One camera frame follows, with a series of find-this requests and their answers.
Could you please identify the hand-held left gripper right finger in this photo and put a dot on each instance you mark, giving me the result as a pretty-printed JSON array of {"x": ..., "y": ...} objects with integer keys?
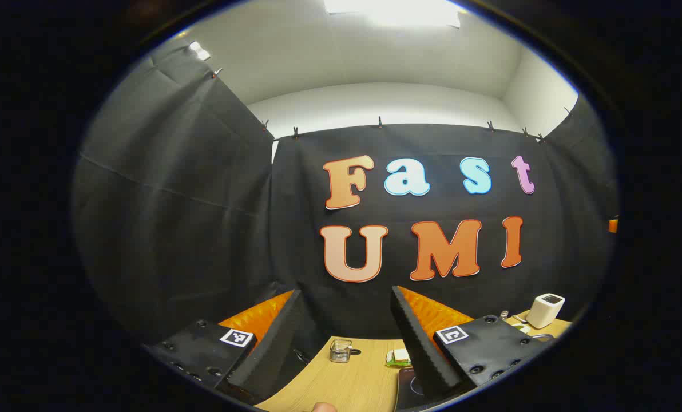
[{"x": 424, "y": 355}]

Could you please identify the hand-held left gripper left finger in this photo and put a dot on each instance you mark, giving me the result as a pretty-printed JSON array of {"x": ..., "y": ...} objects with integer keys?
[{"x": 272, "y": 355}]

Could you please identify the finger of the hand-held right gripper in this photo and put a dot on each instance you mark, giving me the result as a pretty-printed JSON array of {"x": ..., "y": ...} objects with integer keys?
[{"x": 613, "y": 225}]

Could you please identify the black induction cooktop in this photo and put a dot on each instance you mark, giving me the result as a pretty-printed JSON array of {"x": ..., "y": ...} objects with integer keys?
[{"x": 407, "y": 390}]

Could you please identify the sandwich with green lettuce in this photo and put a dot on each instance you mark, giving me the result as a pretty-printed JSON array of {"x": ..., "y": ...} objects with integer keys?
[{"x": 398, "y": 359}]

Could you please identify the small clear glass jar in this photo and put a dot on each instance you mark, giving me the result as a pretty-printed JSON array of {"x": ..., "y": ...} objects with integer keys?
[{"x": 340, "y": 352}]

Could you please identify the white divided bean tray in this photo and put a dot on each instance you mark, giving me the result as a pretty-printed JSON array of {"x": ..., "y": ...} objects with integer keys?
[{"x": 521, "y": 328}]

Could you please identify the white toaster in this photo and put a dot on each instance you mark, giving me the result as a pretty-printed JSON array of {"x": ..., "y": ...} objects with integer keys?
[{"x": 544, "y": 313}]

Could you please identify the black backdrop cloth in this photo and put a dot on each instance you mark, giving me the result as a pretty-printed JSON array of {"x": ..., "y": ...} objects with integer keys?
[{"x": 203, "y": 229}]

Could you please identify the row of black cloth clips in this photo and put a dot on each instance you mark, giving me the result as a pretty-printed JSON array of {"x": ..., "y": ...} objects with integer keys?
[{"x": 380, "y": 121}]

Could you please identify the small ceiling light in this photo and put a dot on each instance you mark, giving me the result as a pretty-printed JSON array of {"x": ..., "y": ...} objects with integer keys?
[{"x": 199, "y": 51}]

